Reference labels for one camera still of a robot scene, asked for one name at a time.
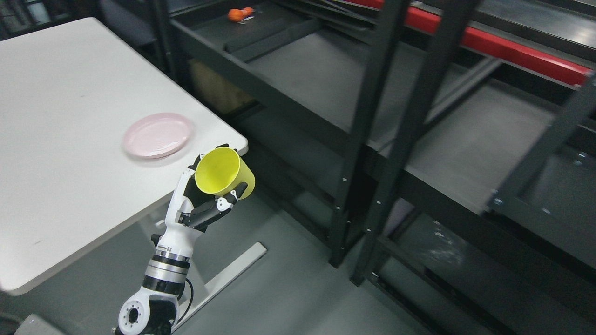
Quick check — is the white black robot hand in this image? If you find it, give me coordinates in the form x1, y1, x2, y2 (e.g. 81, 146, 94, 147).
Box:
155, 144, 247, 258

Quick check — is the yellow plastic cup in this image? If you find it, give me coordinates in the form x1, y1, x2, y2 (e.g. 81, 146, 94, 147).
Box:
195, 147, 256, 200

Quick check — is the pink plastic plate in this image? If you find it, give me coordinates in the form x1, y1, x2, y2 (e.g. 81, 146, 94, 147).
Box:
122, 113, 194, 159

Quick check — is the orange toy on shelf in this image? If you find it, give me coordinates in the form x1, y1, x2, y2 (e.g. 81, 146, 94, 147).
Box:
227, 7, 255, 23

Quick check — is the black metal shelf rack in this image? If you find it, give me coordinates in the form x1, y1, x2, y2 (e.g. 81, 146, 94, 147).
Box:
156, 0, 595, 335

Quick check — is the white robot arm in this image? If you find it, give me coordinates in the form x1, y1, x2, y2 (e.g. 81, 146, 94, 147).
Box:
112, 252, 190, 335

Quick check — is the red shelf beam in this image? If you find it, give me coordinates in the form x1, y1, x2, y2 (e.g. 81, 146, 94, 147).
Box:
347, 0, 593, 87

